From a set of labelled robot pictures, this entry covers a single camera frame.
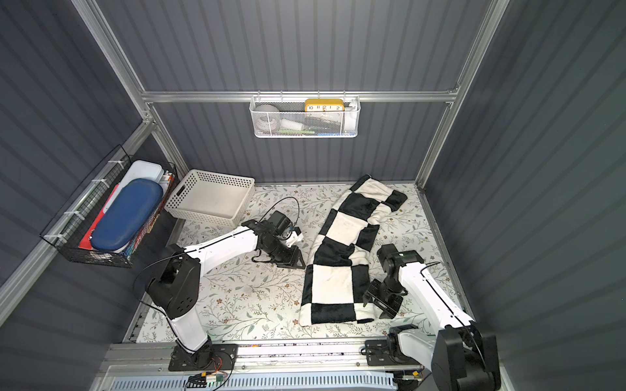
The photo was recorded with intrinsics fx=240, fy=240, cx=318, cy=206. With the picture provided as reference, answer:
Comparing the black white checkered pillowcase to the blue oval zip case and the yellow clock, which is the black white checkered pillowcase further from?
the blue oval zip case

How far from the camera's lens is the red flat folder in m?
0.64

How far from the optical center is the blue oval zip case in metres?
0.64

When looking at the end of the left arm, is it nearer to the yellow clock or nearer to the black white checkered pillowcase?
the black white checkered pillowcase

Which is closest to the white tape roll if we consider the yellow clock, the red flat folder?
the yellow clock

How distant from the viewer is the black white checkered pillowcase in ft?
2.69

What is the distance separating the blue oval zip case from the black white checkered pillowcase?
555 millimetres

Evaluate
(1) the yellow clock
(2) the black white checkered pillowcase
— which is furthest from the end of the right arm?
(1) the yellow clock

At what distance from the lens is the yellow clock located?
885 mm

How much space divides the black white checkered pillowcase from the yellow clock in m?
0.41

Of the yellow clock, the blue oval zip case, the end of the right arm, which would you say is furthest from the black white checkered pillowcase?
the blue oval zip case

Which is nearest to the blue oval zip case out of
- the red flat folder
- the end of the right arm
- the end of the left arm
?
the red flat folder

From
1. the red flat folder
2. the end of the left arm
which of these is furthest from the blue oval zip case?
the end of the left arm

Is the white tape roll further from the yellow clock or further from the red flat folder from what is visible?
the red flat folder
